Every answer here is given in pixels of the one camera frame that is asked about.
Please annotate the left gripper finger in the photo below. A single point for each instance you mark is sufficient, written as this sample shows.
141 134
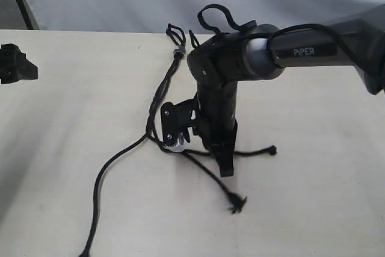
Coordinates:
26 70

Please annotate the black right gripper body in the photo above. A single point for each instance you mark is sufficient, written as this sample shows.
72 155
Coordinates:
216 122

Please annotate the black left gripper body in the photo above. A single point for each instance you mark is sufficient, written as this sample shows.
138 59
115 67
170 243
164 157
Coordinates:
13 64

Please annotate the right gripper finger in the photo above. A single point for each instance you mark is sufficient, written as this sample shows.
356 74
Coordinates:
223 155

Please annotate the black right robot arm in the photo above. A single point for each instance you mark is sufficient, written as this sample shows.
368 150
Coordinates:
253 52

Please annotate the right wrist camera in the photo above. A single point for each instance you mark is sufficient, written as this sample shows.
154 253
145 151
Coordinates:
176 119

